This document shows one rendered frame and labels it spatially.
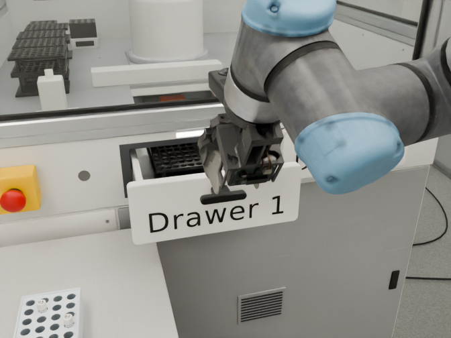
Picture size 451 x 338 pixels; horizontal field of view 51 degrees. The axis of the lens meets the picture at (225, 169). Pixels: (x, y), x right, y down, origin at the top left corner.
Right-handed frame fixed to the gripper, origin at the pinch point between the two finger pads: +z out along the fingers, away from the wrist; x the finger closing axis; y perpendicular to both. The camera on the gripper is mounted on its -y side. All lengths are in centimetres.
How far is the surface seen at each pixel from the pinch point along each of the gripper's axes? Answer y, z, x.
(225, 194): 1.9, 4.8, 0.3
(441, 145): -77, 155, 175
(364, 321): 19, 63, 45
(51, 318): 14.7, 10.4, -27.0
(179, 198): 0.2, 8.1, -6.4
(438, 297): 11, 110, 101
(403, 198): -3, 32, 49
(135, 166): -11.0, 16.0, -12.0
